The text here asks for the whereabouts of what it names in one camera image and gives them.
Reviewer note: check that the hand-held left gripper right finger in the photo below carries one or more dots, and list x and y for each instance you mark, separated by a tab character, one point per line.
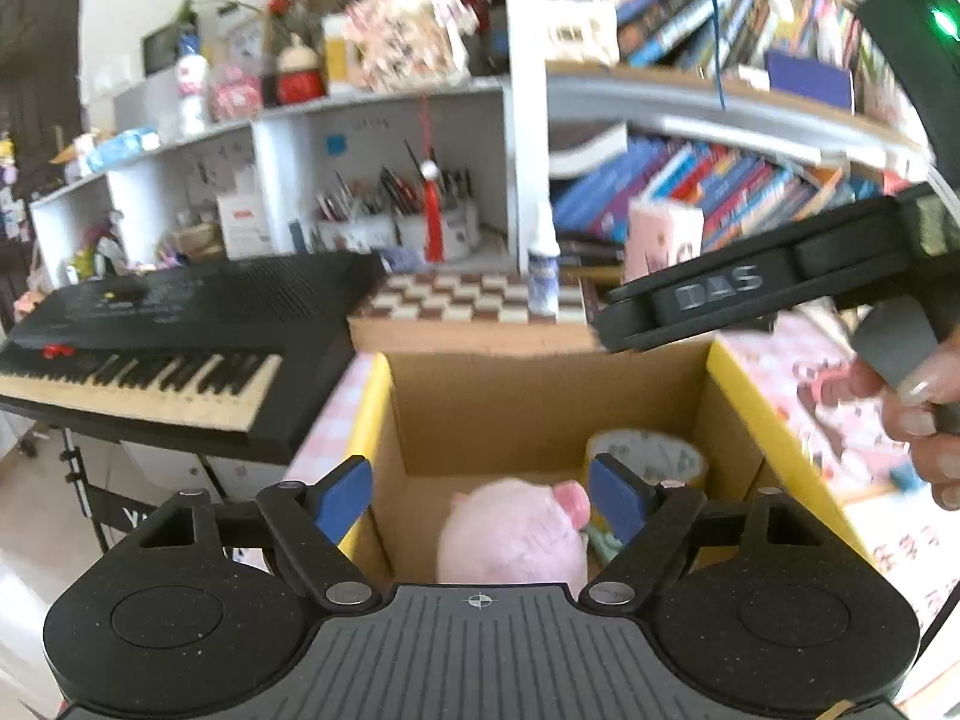
616	499

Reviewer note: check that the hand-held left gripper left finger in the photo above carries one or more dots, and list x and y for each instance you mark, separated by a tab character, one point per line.
345	495

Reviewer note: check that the yellow tape roll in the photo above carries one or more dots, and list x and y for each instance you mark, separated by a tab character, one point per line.
664	454

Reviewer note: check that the pink plush pig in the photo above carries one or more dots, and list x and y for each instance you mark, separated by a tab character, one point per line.
502	532

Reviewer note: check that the yellow cardboard box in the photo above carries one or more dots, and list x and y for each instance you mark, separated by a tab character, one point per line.
525	405

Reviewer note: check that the person's right hand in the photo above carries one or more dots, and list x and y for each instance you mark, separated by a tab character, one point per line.
934	465

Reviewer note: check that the pink round canister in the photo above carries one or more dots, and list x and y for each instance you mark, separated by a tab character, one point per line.
664	240

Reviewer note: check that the row of colourful books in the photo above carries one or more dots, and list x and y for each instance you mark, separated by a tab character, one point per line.
720	187

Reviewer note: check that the white blue spray bottle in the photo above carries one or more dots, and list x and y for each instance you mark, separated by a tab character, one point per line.
543	270

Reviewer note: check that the wooden chess board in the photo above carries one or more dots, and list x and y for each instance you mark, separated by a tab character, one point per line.
450	307

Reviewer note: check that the black electronic keyboard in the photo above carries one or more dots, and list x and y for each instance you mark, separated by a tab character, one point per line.
187	315

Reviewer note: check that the black keyboard stand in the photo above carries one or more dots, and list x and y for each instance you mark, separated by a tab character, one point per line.
97	495

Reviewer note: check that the white pen organiser with pens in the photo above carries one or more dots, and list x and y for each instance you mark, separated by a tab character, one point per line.
420	229

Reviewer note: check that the white wooden bookshelf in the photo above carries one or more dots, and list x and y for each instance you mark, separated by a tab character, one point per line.
525	127

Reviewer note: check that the stack of leaning books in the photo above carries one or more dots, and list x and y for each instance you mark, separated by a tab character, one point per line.
705	7

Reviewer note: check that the white box with red label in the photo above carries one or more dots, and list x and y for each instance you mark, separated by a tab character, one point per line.
241	225

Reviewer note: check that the red hanging tassel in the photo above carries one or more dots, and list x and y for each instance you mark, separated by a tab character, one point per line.
433	217

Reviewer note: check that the white cubby shelf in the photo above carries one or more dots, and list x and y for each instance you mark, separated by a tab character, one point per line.
285	135

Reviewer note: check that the blue tissue packet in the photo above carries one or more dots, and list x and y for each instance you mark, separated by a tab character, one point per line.
124	148

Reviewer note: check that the pink patterned box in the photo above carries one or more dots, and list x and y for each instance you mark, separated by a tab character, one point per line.
234	94

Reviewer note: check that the pink model house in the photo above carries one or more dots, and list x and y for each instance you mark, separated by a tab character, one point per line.
405	30

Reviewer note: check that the white bottle with blue cap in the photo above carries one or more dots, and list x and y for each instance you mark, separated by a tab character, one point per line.
192	86

